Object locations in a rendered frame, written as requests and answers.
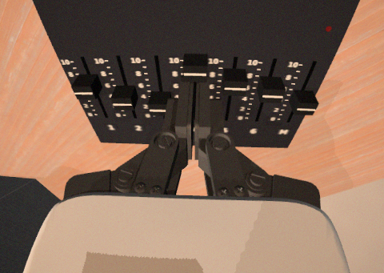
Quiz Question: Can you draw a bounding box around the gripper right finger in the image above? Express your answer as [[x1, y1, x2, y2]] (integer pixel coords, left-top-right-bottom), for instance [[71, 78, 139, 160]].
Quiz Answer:
[[194, 77, 321, 209]]

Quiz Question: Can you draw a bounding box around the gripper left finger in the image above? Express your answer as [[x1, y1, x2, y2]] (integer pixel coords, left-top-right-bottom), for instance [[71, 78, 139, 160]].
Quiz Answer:
[[63, 76, 194, 199]]

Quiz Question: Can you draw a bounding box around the black lighting desk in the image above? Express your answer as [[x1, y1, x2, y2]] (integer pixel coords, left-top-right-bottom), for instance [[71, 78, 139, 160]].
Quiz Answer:
[[33, 0, 360, 148]]

